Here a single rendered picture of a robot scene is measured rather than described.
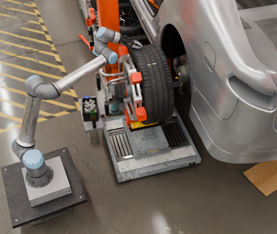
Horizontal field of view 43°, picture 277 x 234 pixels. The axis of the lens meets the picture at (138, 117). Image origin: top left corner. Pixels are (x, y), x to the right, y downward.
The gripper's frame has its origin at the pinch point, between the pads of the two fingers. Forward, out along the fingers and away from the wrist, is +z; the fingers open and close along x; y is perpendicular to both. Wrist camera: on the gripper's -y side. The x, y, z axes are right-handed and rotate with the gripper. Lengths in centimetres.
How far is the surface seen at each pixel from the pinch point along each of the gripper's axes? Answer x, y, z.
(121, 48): -8.9, -10.2, -11.3
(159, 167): -101, 3, 61
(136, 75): -17.5, 29.4, -4.6
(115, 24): 5.4, -33.5, -17.2
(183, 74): -10.3, 2.2, 44.4
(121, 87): -31.2, 22.8, -10.3
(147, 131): -76, -15, 42
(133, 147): -97, -17, 37
